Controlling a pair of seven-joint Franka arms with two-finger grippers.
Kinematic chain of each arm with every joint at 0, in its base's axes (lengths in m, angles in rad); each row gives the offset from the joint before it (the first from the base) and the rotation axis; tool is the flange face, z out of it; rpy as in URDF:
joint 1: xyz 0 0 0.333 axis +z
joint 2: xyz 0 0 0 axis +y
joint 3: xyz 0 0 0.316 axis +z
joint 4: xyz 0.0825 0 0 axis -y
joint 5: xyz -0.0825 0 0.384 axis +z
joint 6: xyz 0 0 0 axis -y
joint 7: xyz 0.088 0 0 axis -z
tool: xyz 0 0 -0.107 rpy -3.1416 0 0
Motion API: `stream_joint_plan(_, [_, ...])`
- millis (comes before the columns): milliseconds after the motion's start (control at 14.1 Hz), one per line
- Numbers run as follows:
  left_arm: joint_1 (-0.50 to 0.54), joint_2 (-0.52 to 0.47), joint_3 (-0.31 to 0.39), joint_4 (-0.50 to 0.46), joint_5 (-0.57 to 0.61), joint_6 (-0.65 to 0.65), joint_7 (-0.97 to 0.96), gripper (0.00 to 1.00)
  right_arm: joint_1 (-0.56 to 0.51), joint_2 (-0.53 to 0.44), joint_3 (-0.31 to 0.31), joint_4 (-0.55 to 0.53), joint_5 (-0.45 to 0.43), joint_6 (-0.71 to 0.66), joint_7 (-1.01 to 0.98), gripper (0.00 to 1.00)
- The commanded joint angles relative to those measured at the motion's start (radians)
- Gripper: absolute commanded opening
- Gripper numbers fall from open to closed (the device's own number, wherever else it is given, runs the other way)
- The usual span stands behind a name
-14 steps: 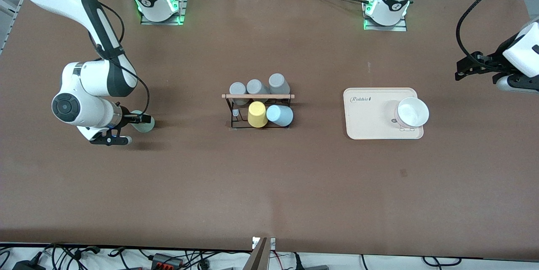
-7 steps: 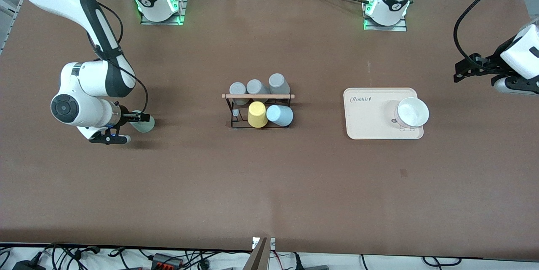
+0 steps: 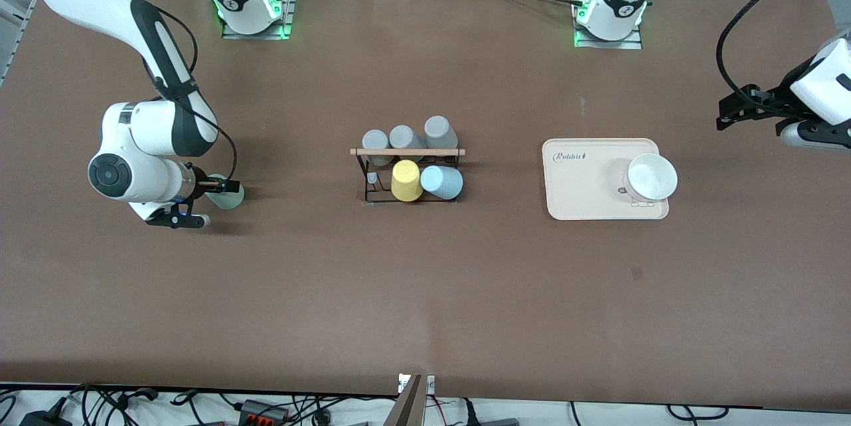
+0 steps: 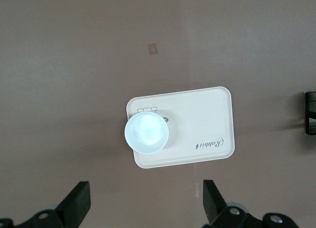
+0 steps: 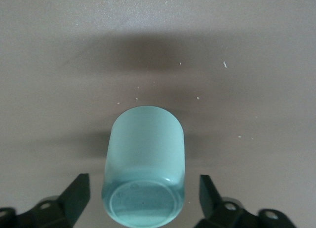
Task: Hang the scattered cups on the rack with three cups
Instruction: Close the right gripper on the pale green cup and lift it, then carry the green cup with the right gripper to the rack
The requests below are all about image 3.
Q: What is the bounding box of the white bracket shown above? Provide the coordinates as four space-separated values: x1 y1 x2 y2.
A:
398 373 437 395

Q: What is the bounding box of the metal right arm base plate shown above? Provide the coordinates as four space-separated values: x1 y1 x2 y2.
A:
221 0 297 41

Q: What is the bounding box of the grey camera stand leg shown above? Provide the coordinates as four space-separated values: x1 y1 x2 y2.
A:
384 374 427 426

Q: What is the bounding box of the black power strip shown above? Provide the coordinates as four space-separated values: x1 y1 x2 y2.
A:
238 399 292 425

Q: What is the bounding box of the white bowl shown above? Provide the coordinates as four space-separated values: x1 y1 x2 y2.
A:
622 153 679 203

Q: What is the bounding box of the pale green cup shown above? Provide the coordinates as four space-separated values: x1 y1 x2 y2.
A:
203 182 245 211

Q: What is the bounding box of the grey cup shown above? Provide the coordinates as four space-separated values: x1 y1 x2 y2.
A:
423 115 460 151
388 124 427 152
362 129 393 168

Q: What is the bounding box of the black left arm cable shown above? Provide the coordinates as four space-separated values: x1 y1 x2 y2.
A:
715 0 833 105

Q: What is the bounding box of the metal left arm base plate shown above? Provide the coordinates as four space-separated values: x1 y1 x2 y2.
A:
573 0 644 51

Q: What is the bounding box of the aluminium frame rail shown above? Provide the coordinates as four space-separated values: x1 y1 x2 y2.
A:
0 0 39 84

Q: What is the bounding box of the black power adapter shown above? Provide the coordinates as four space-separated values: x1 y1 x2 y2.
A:
18 409 71 426

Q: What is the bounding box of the black wire cup rack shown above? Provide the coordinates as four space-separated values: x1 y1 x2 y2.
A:
350 146 467 205

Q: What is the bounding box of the yellow cup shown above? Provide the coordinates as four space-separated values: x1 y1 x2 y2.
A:
391 160 426 203

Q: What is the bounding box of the light blue cup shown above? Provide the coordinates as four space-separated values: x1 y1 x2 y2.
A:
420 165 465 201

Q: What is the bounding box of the black plug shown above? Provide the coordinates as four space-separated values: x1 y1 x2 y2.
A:
464 399 521 426

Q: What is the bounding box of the beige tray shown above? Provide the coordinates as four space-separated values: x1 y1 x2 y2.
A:
541 138 670 221

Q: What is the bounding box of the black cable loop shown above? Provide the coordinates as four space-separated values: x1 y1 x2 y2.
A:
667 404 730 422

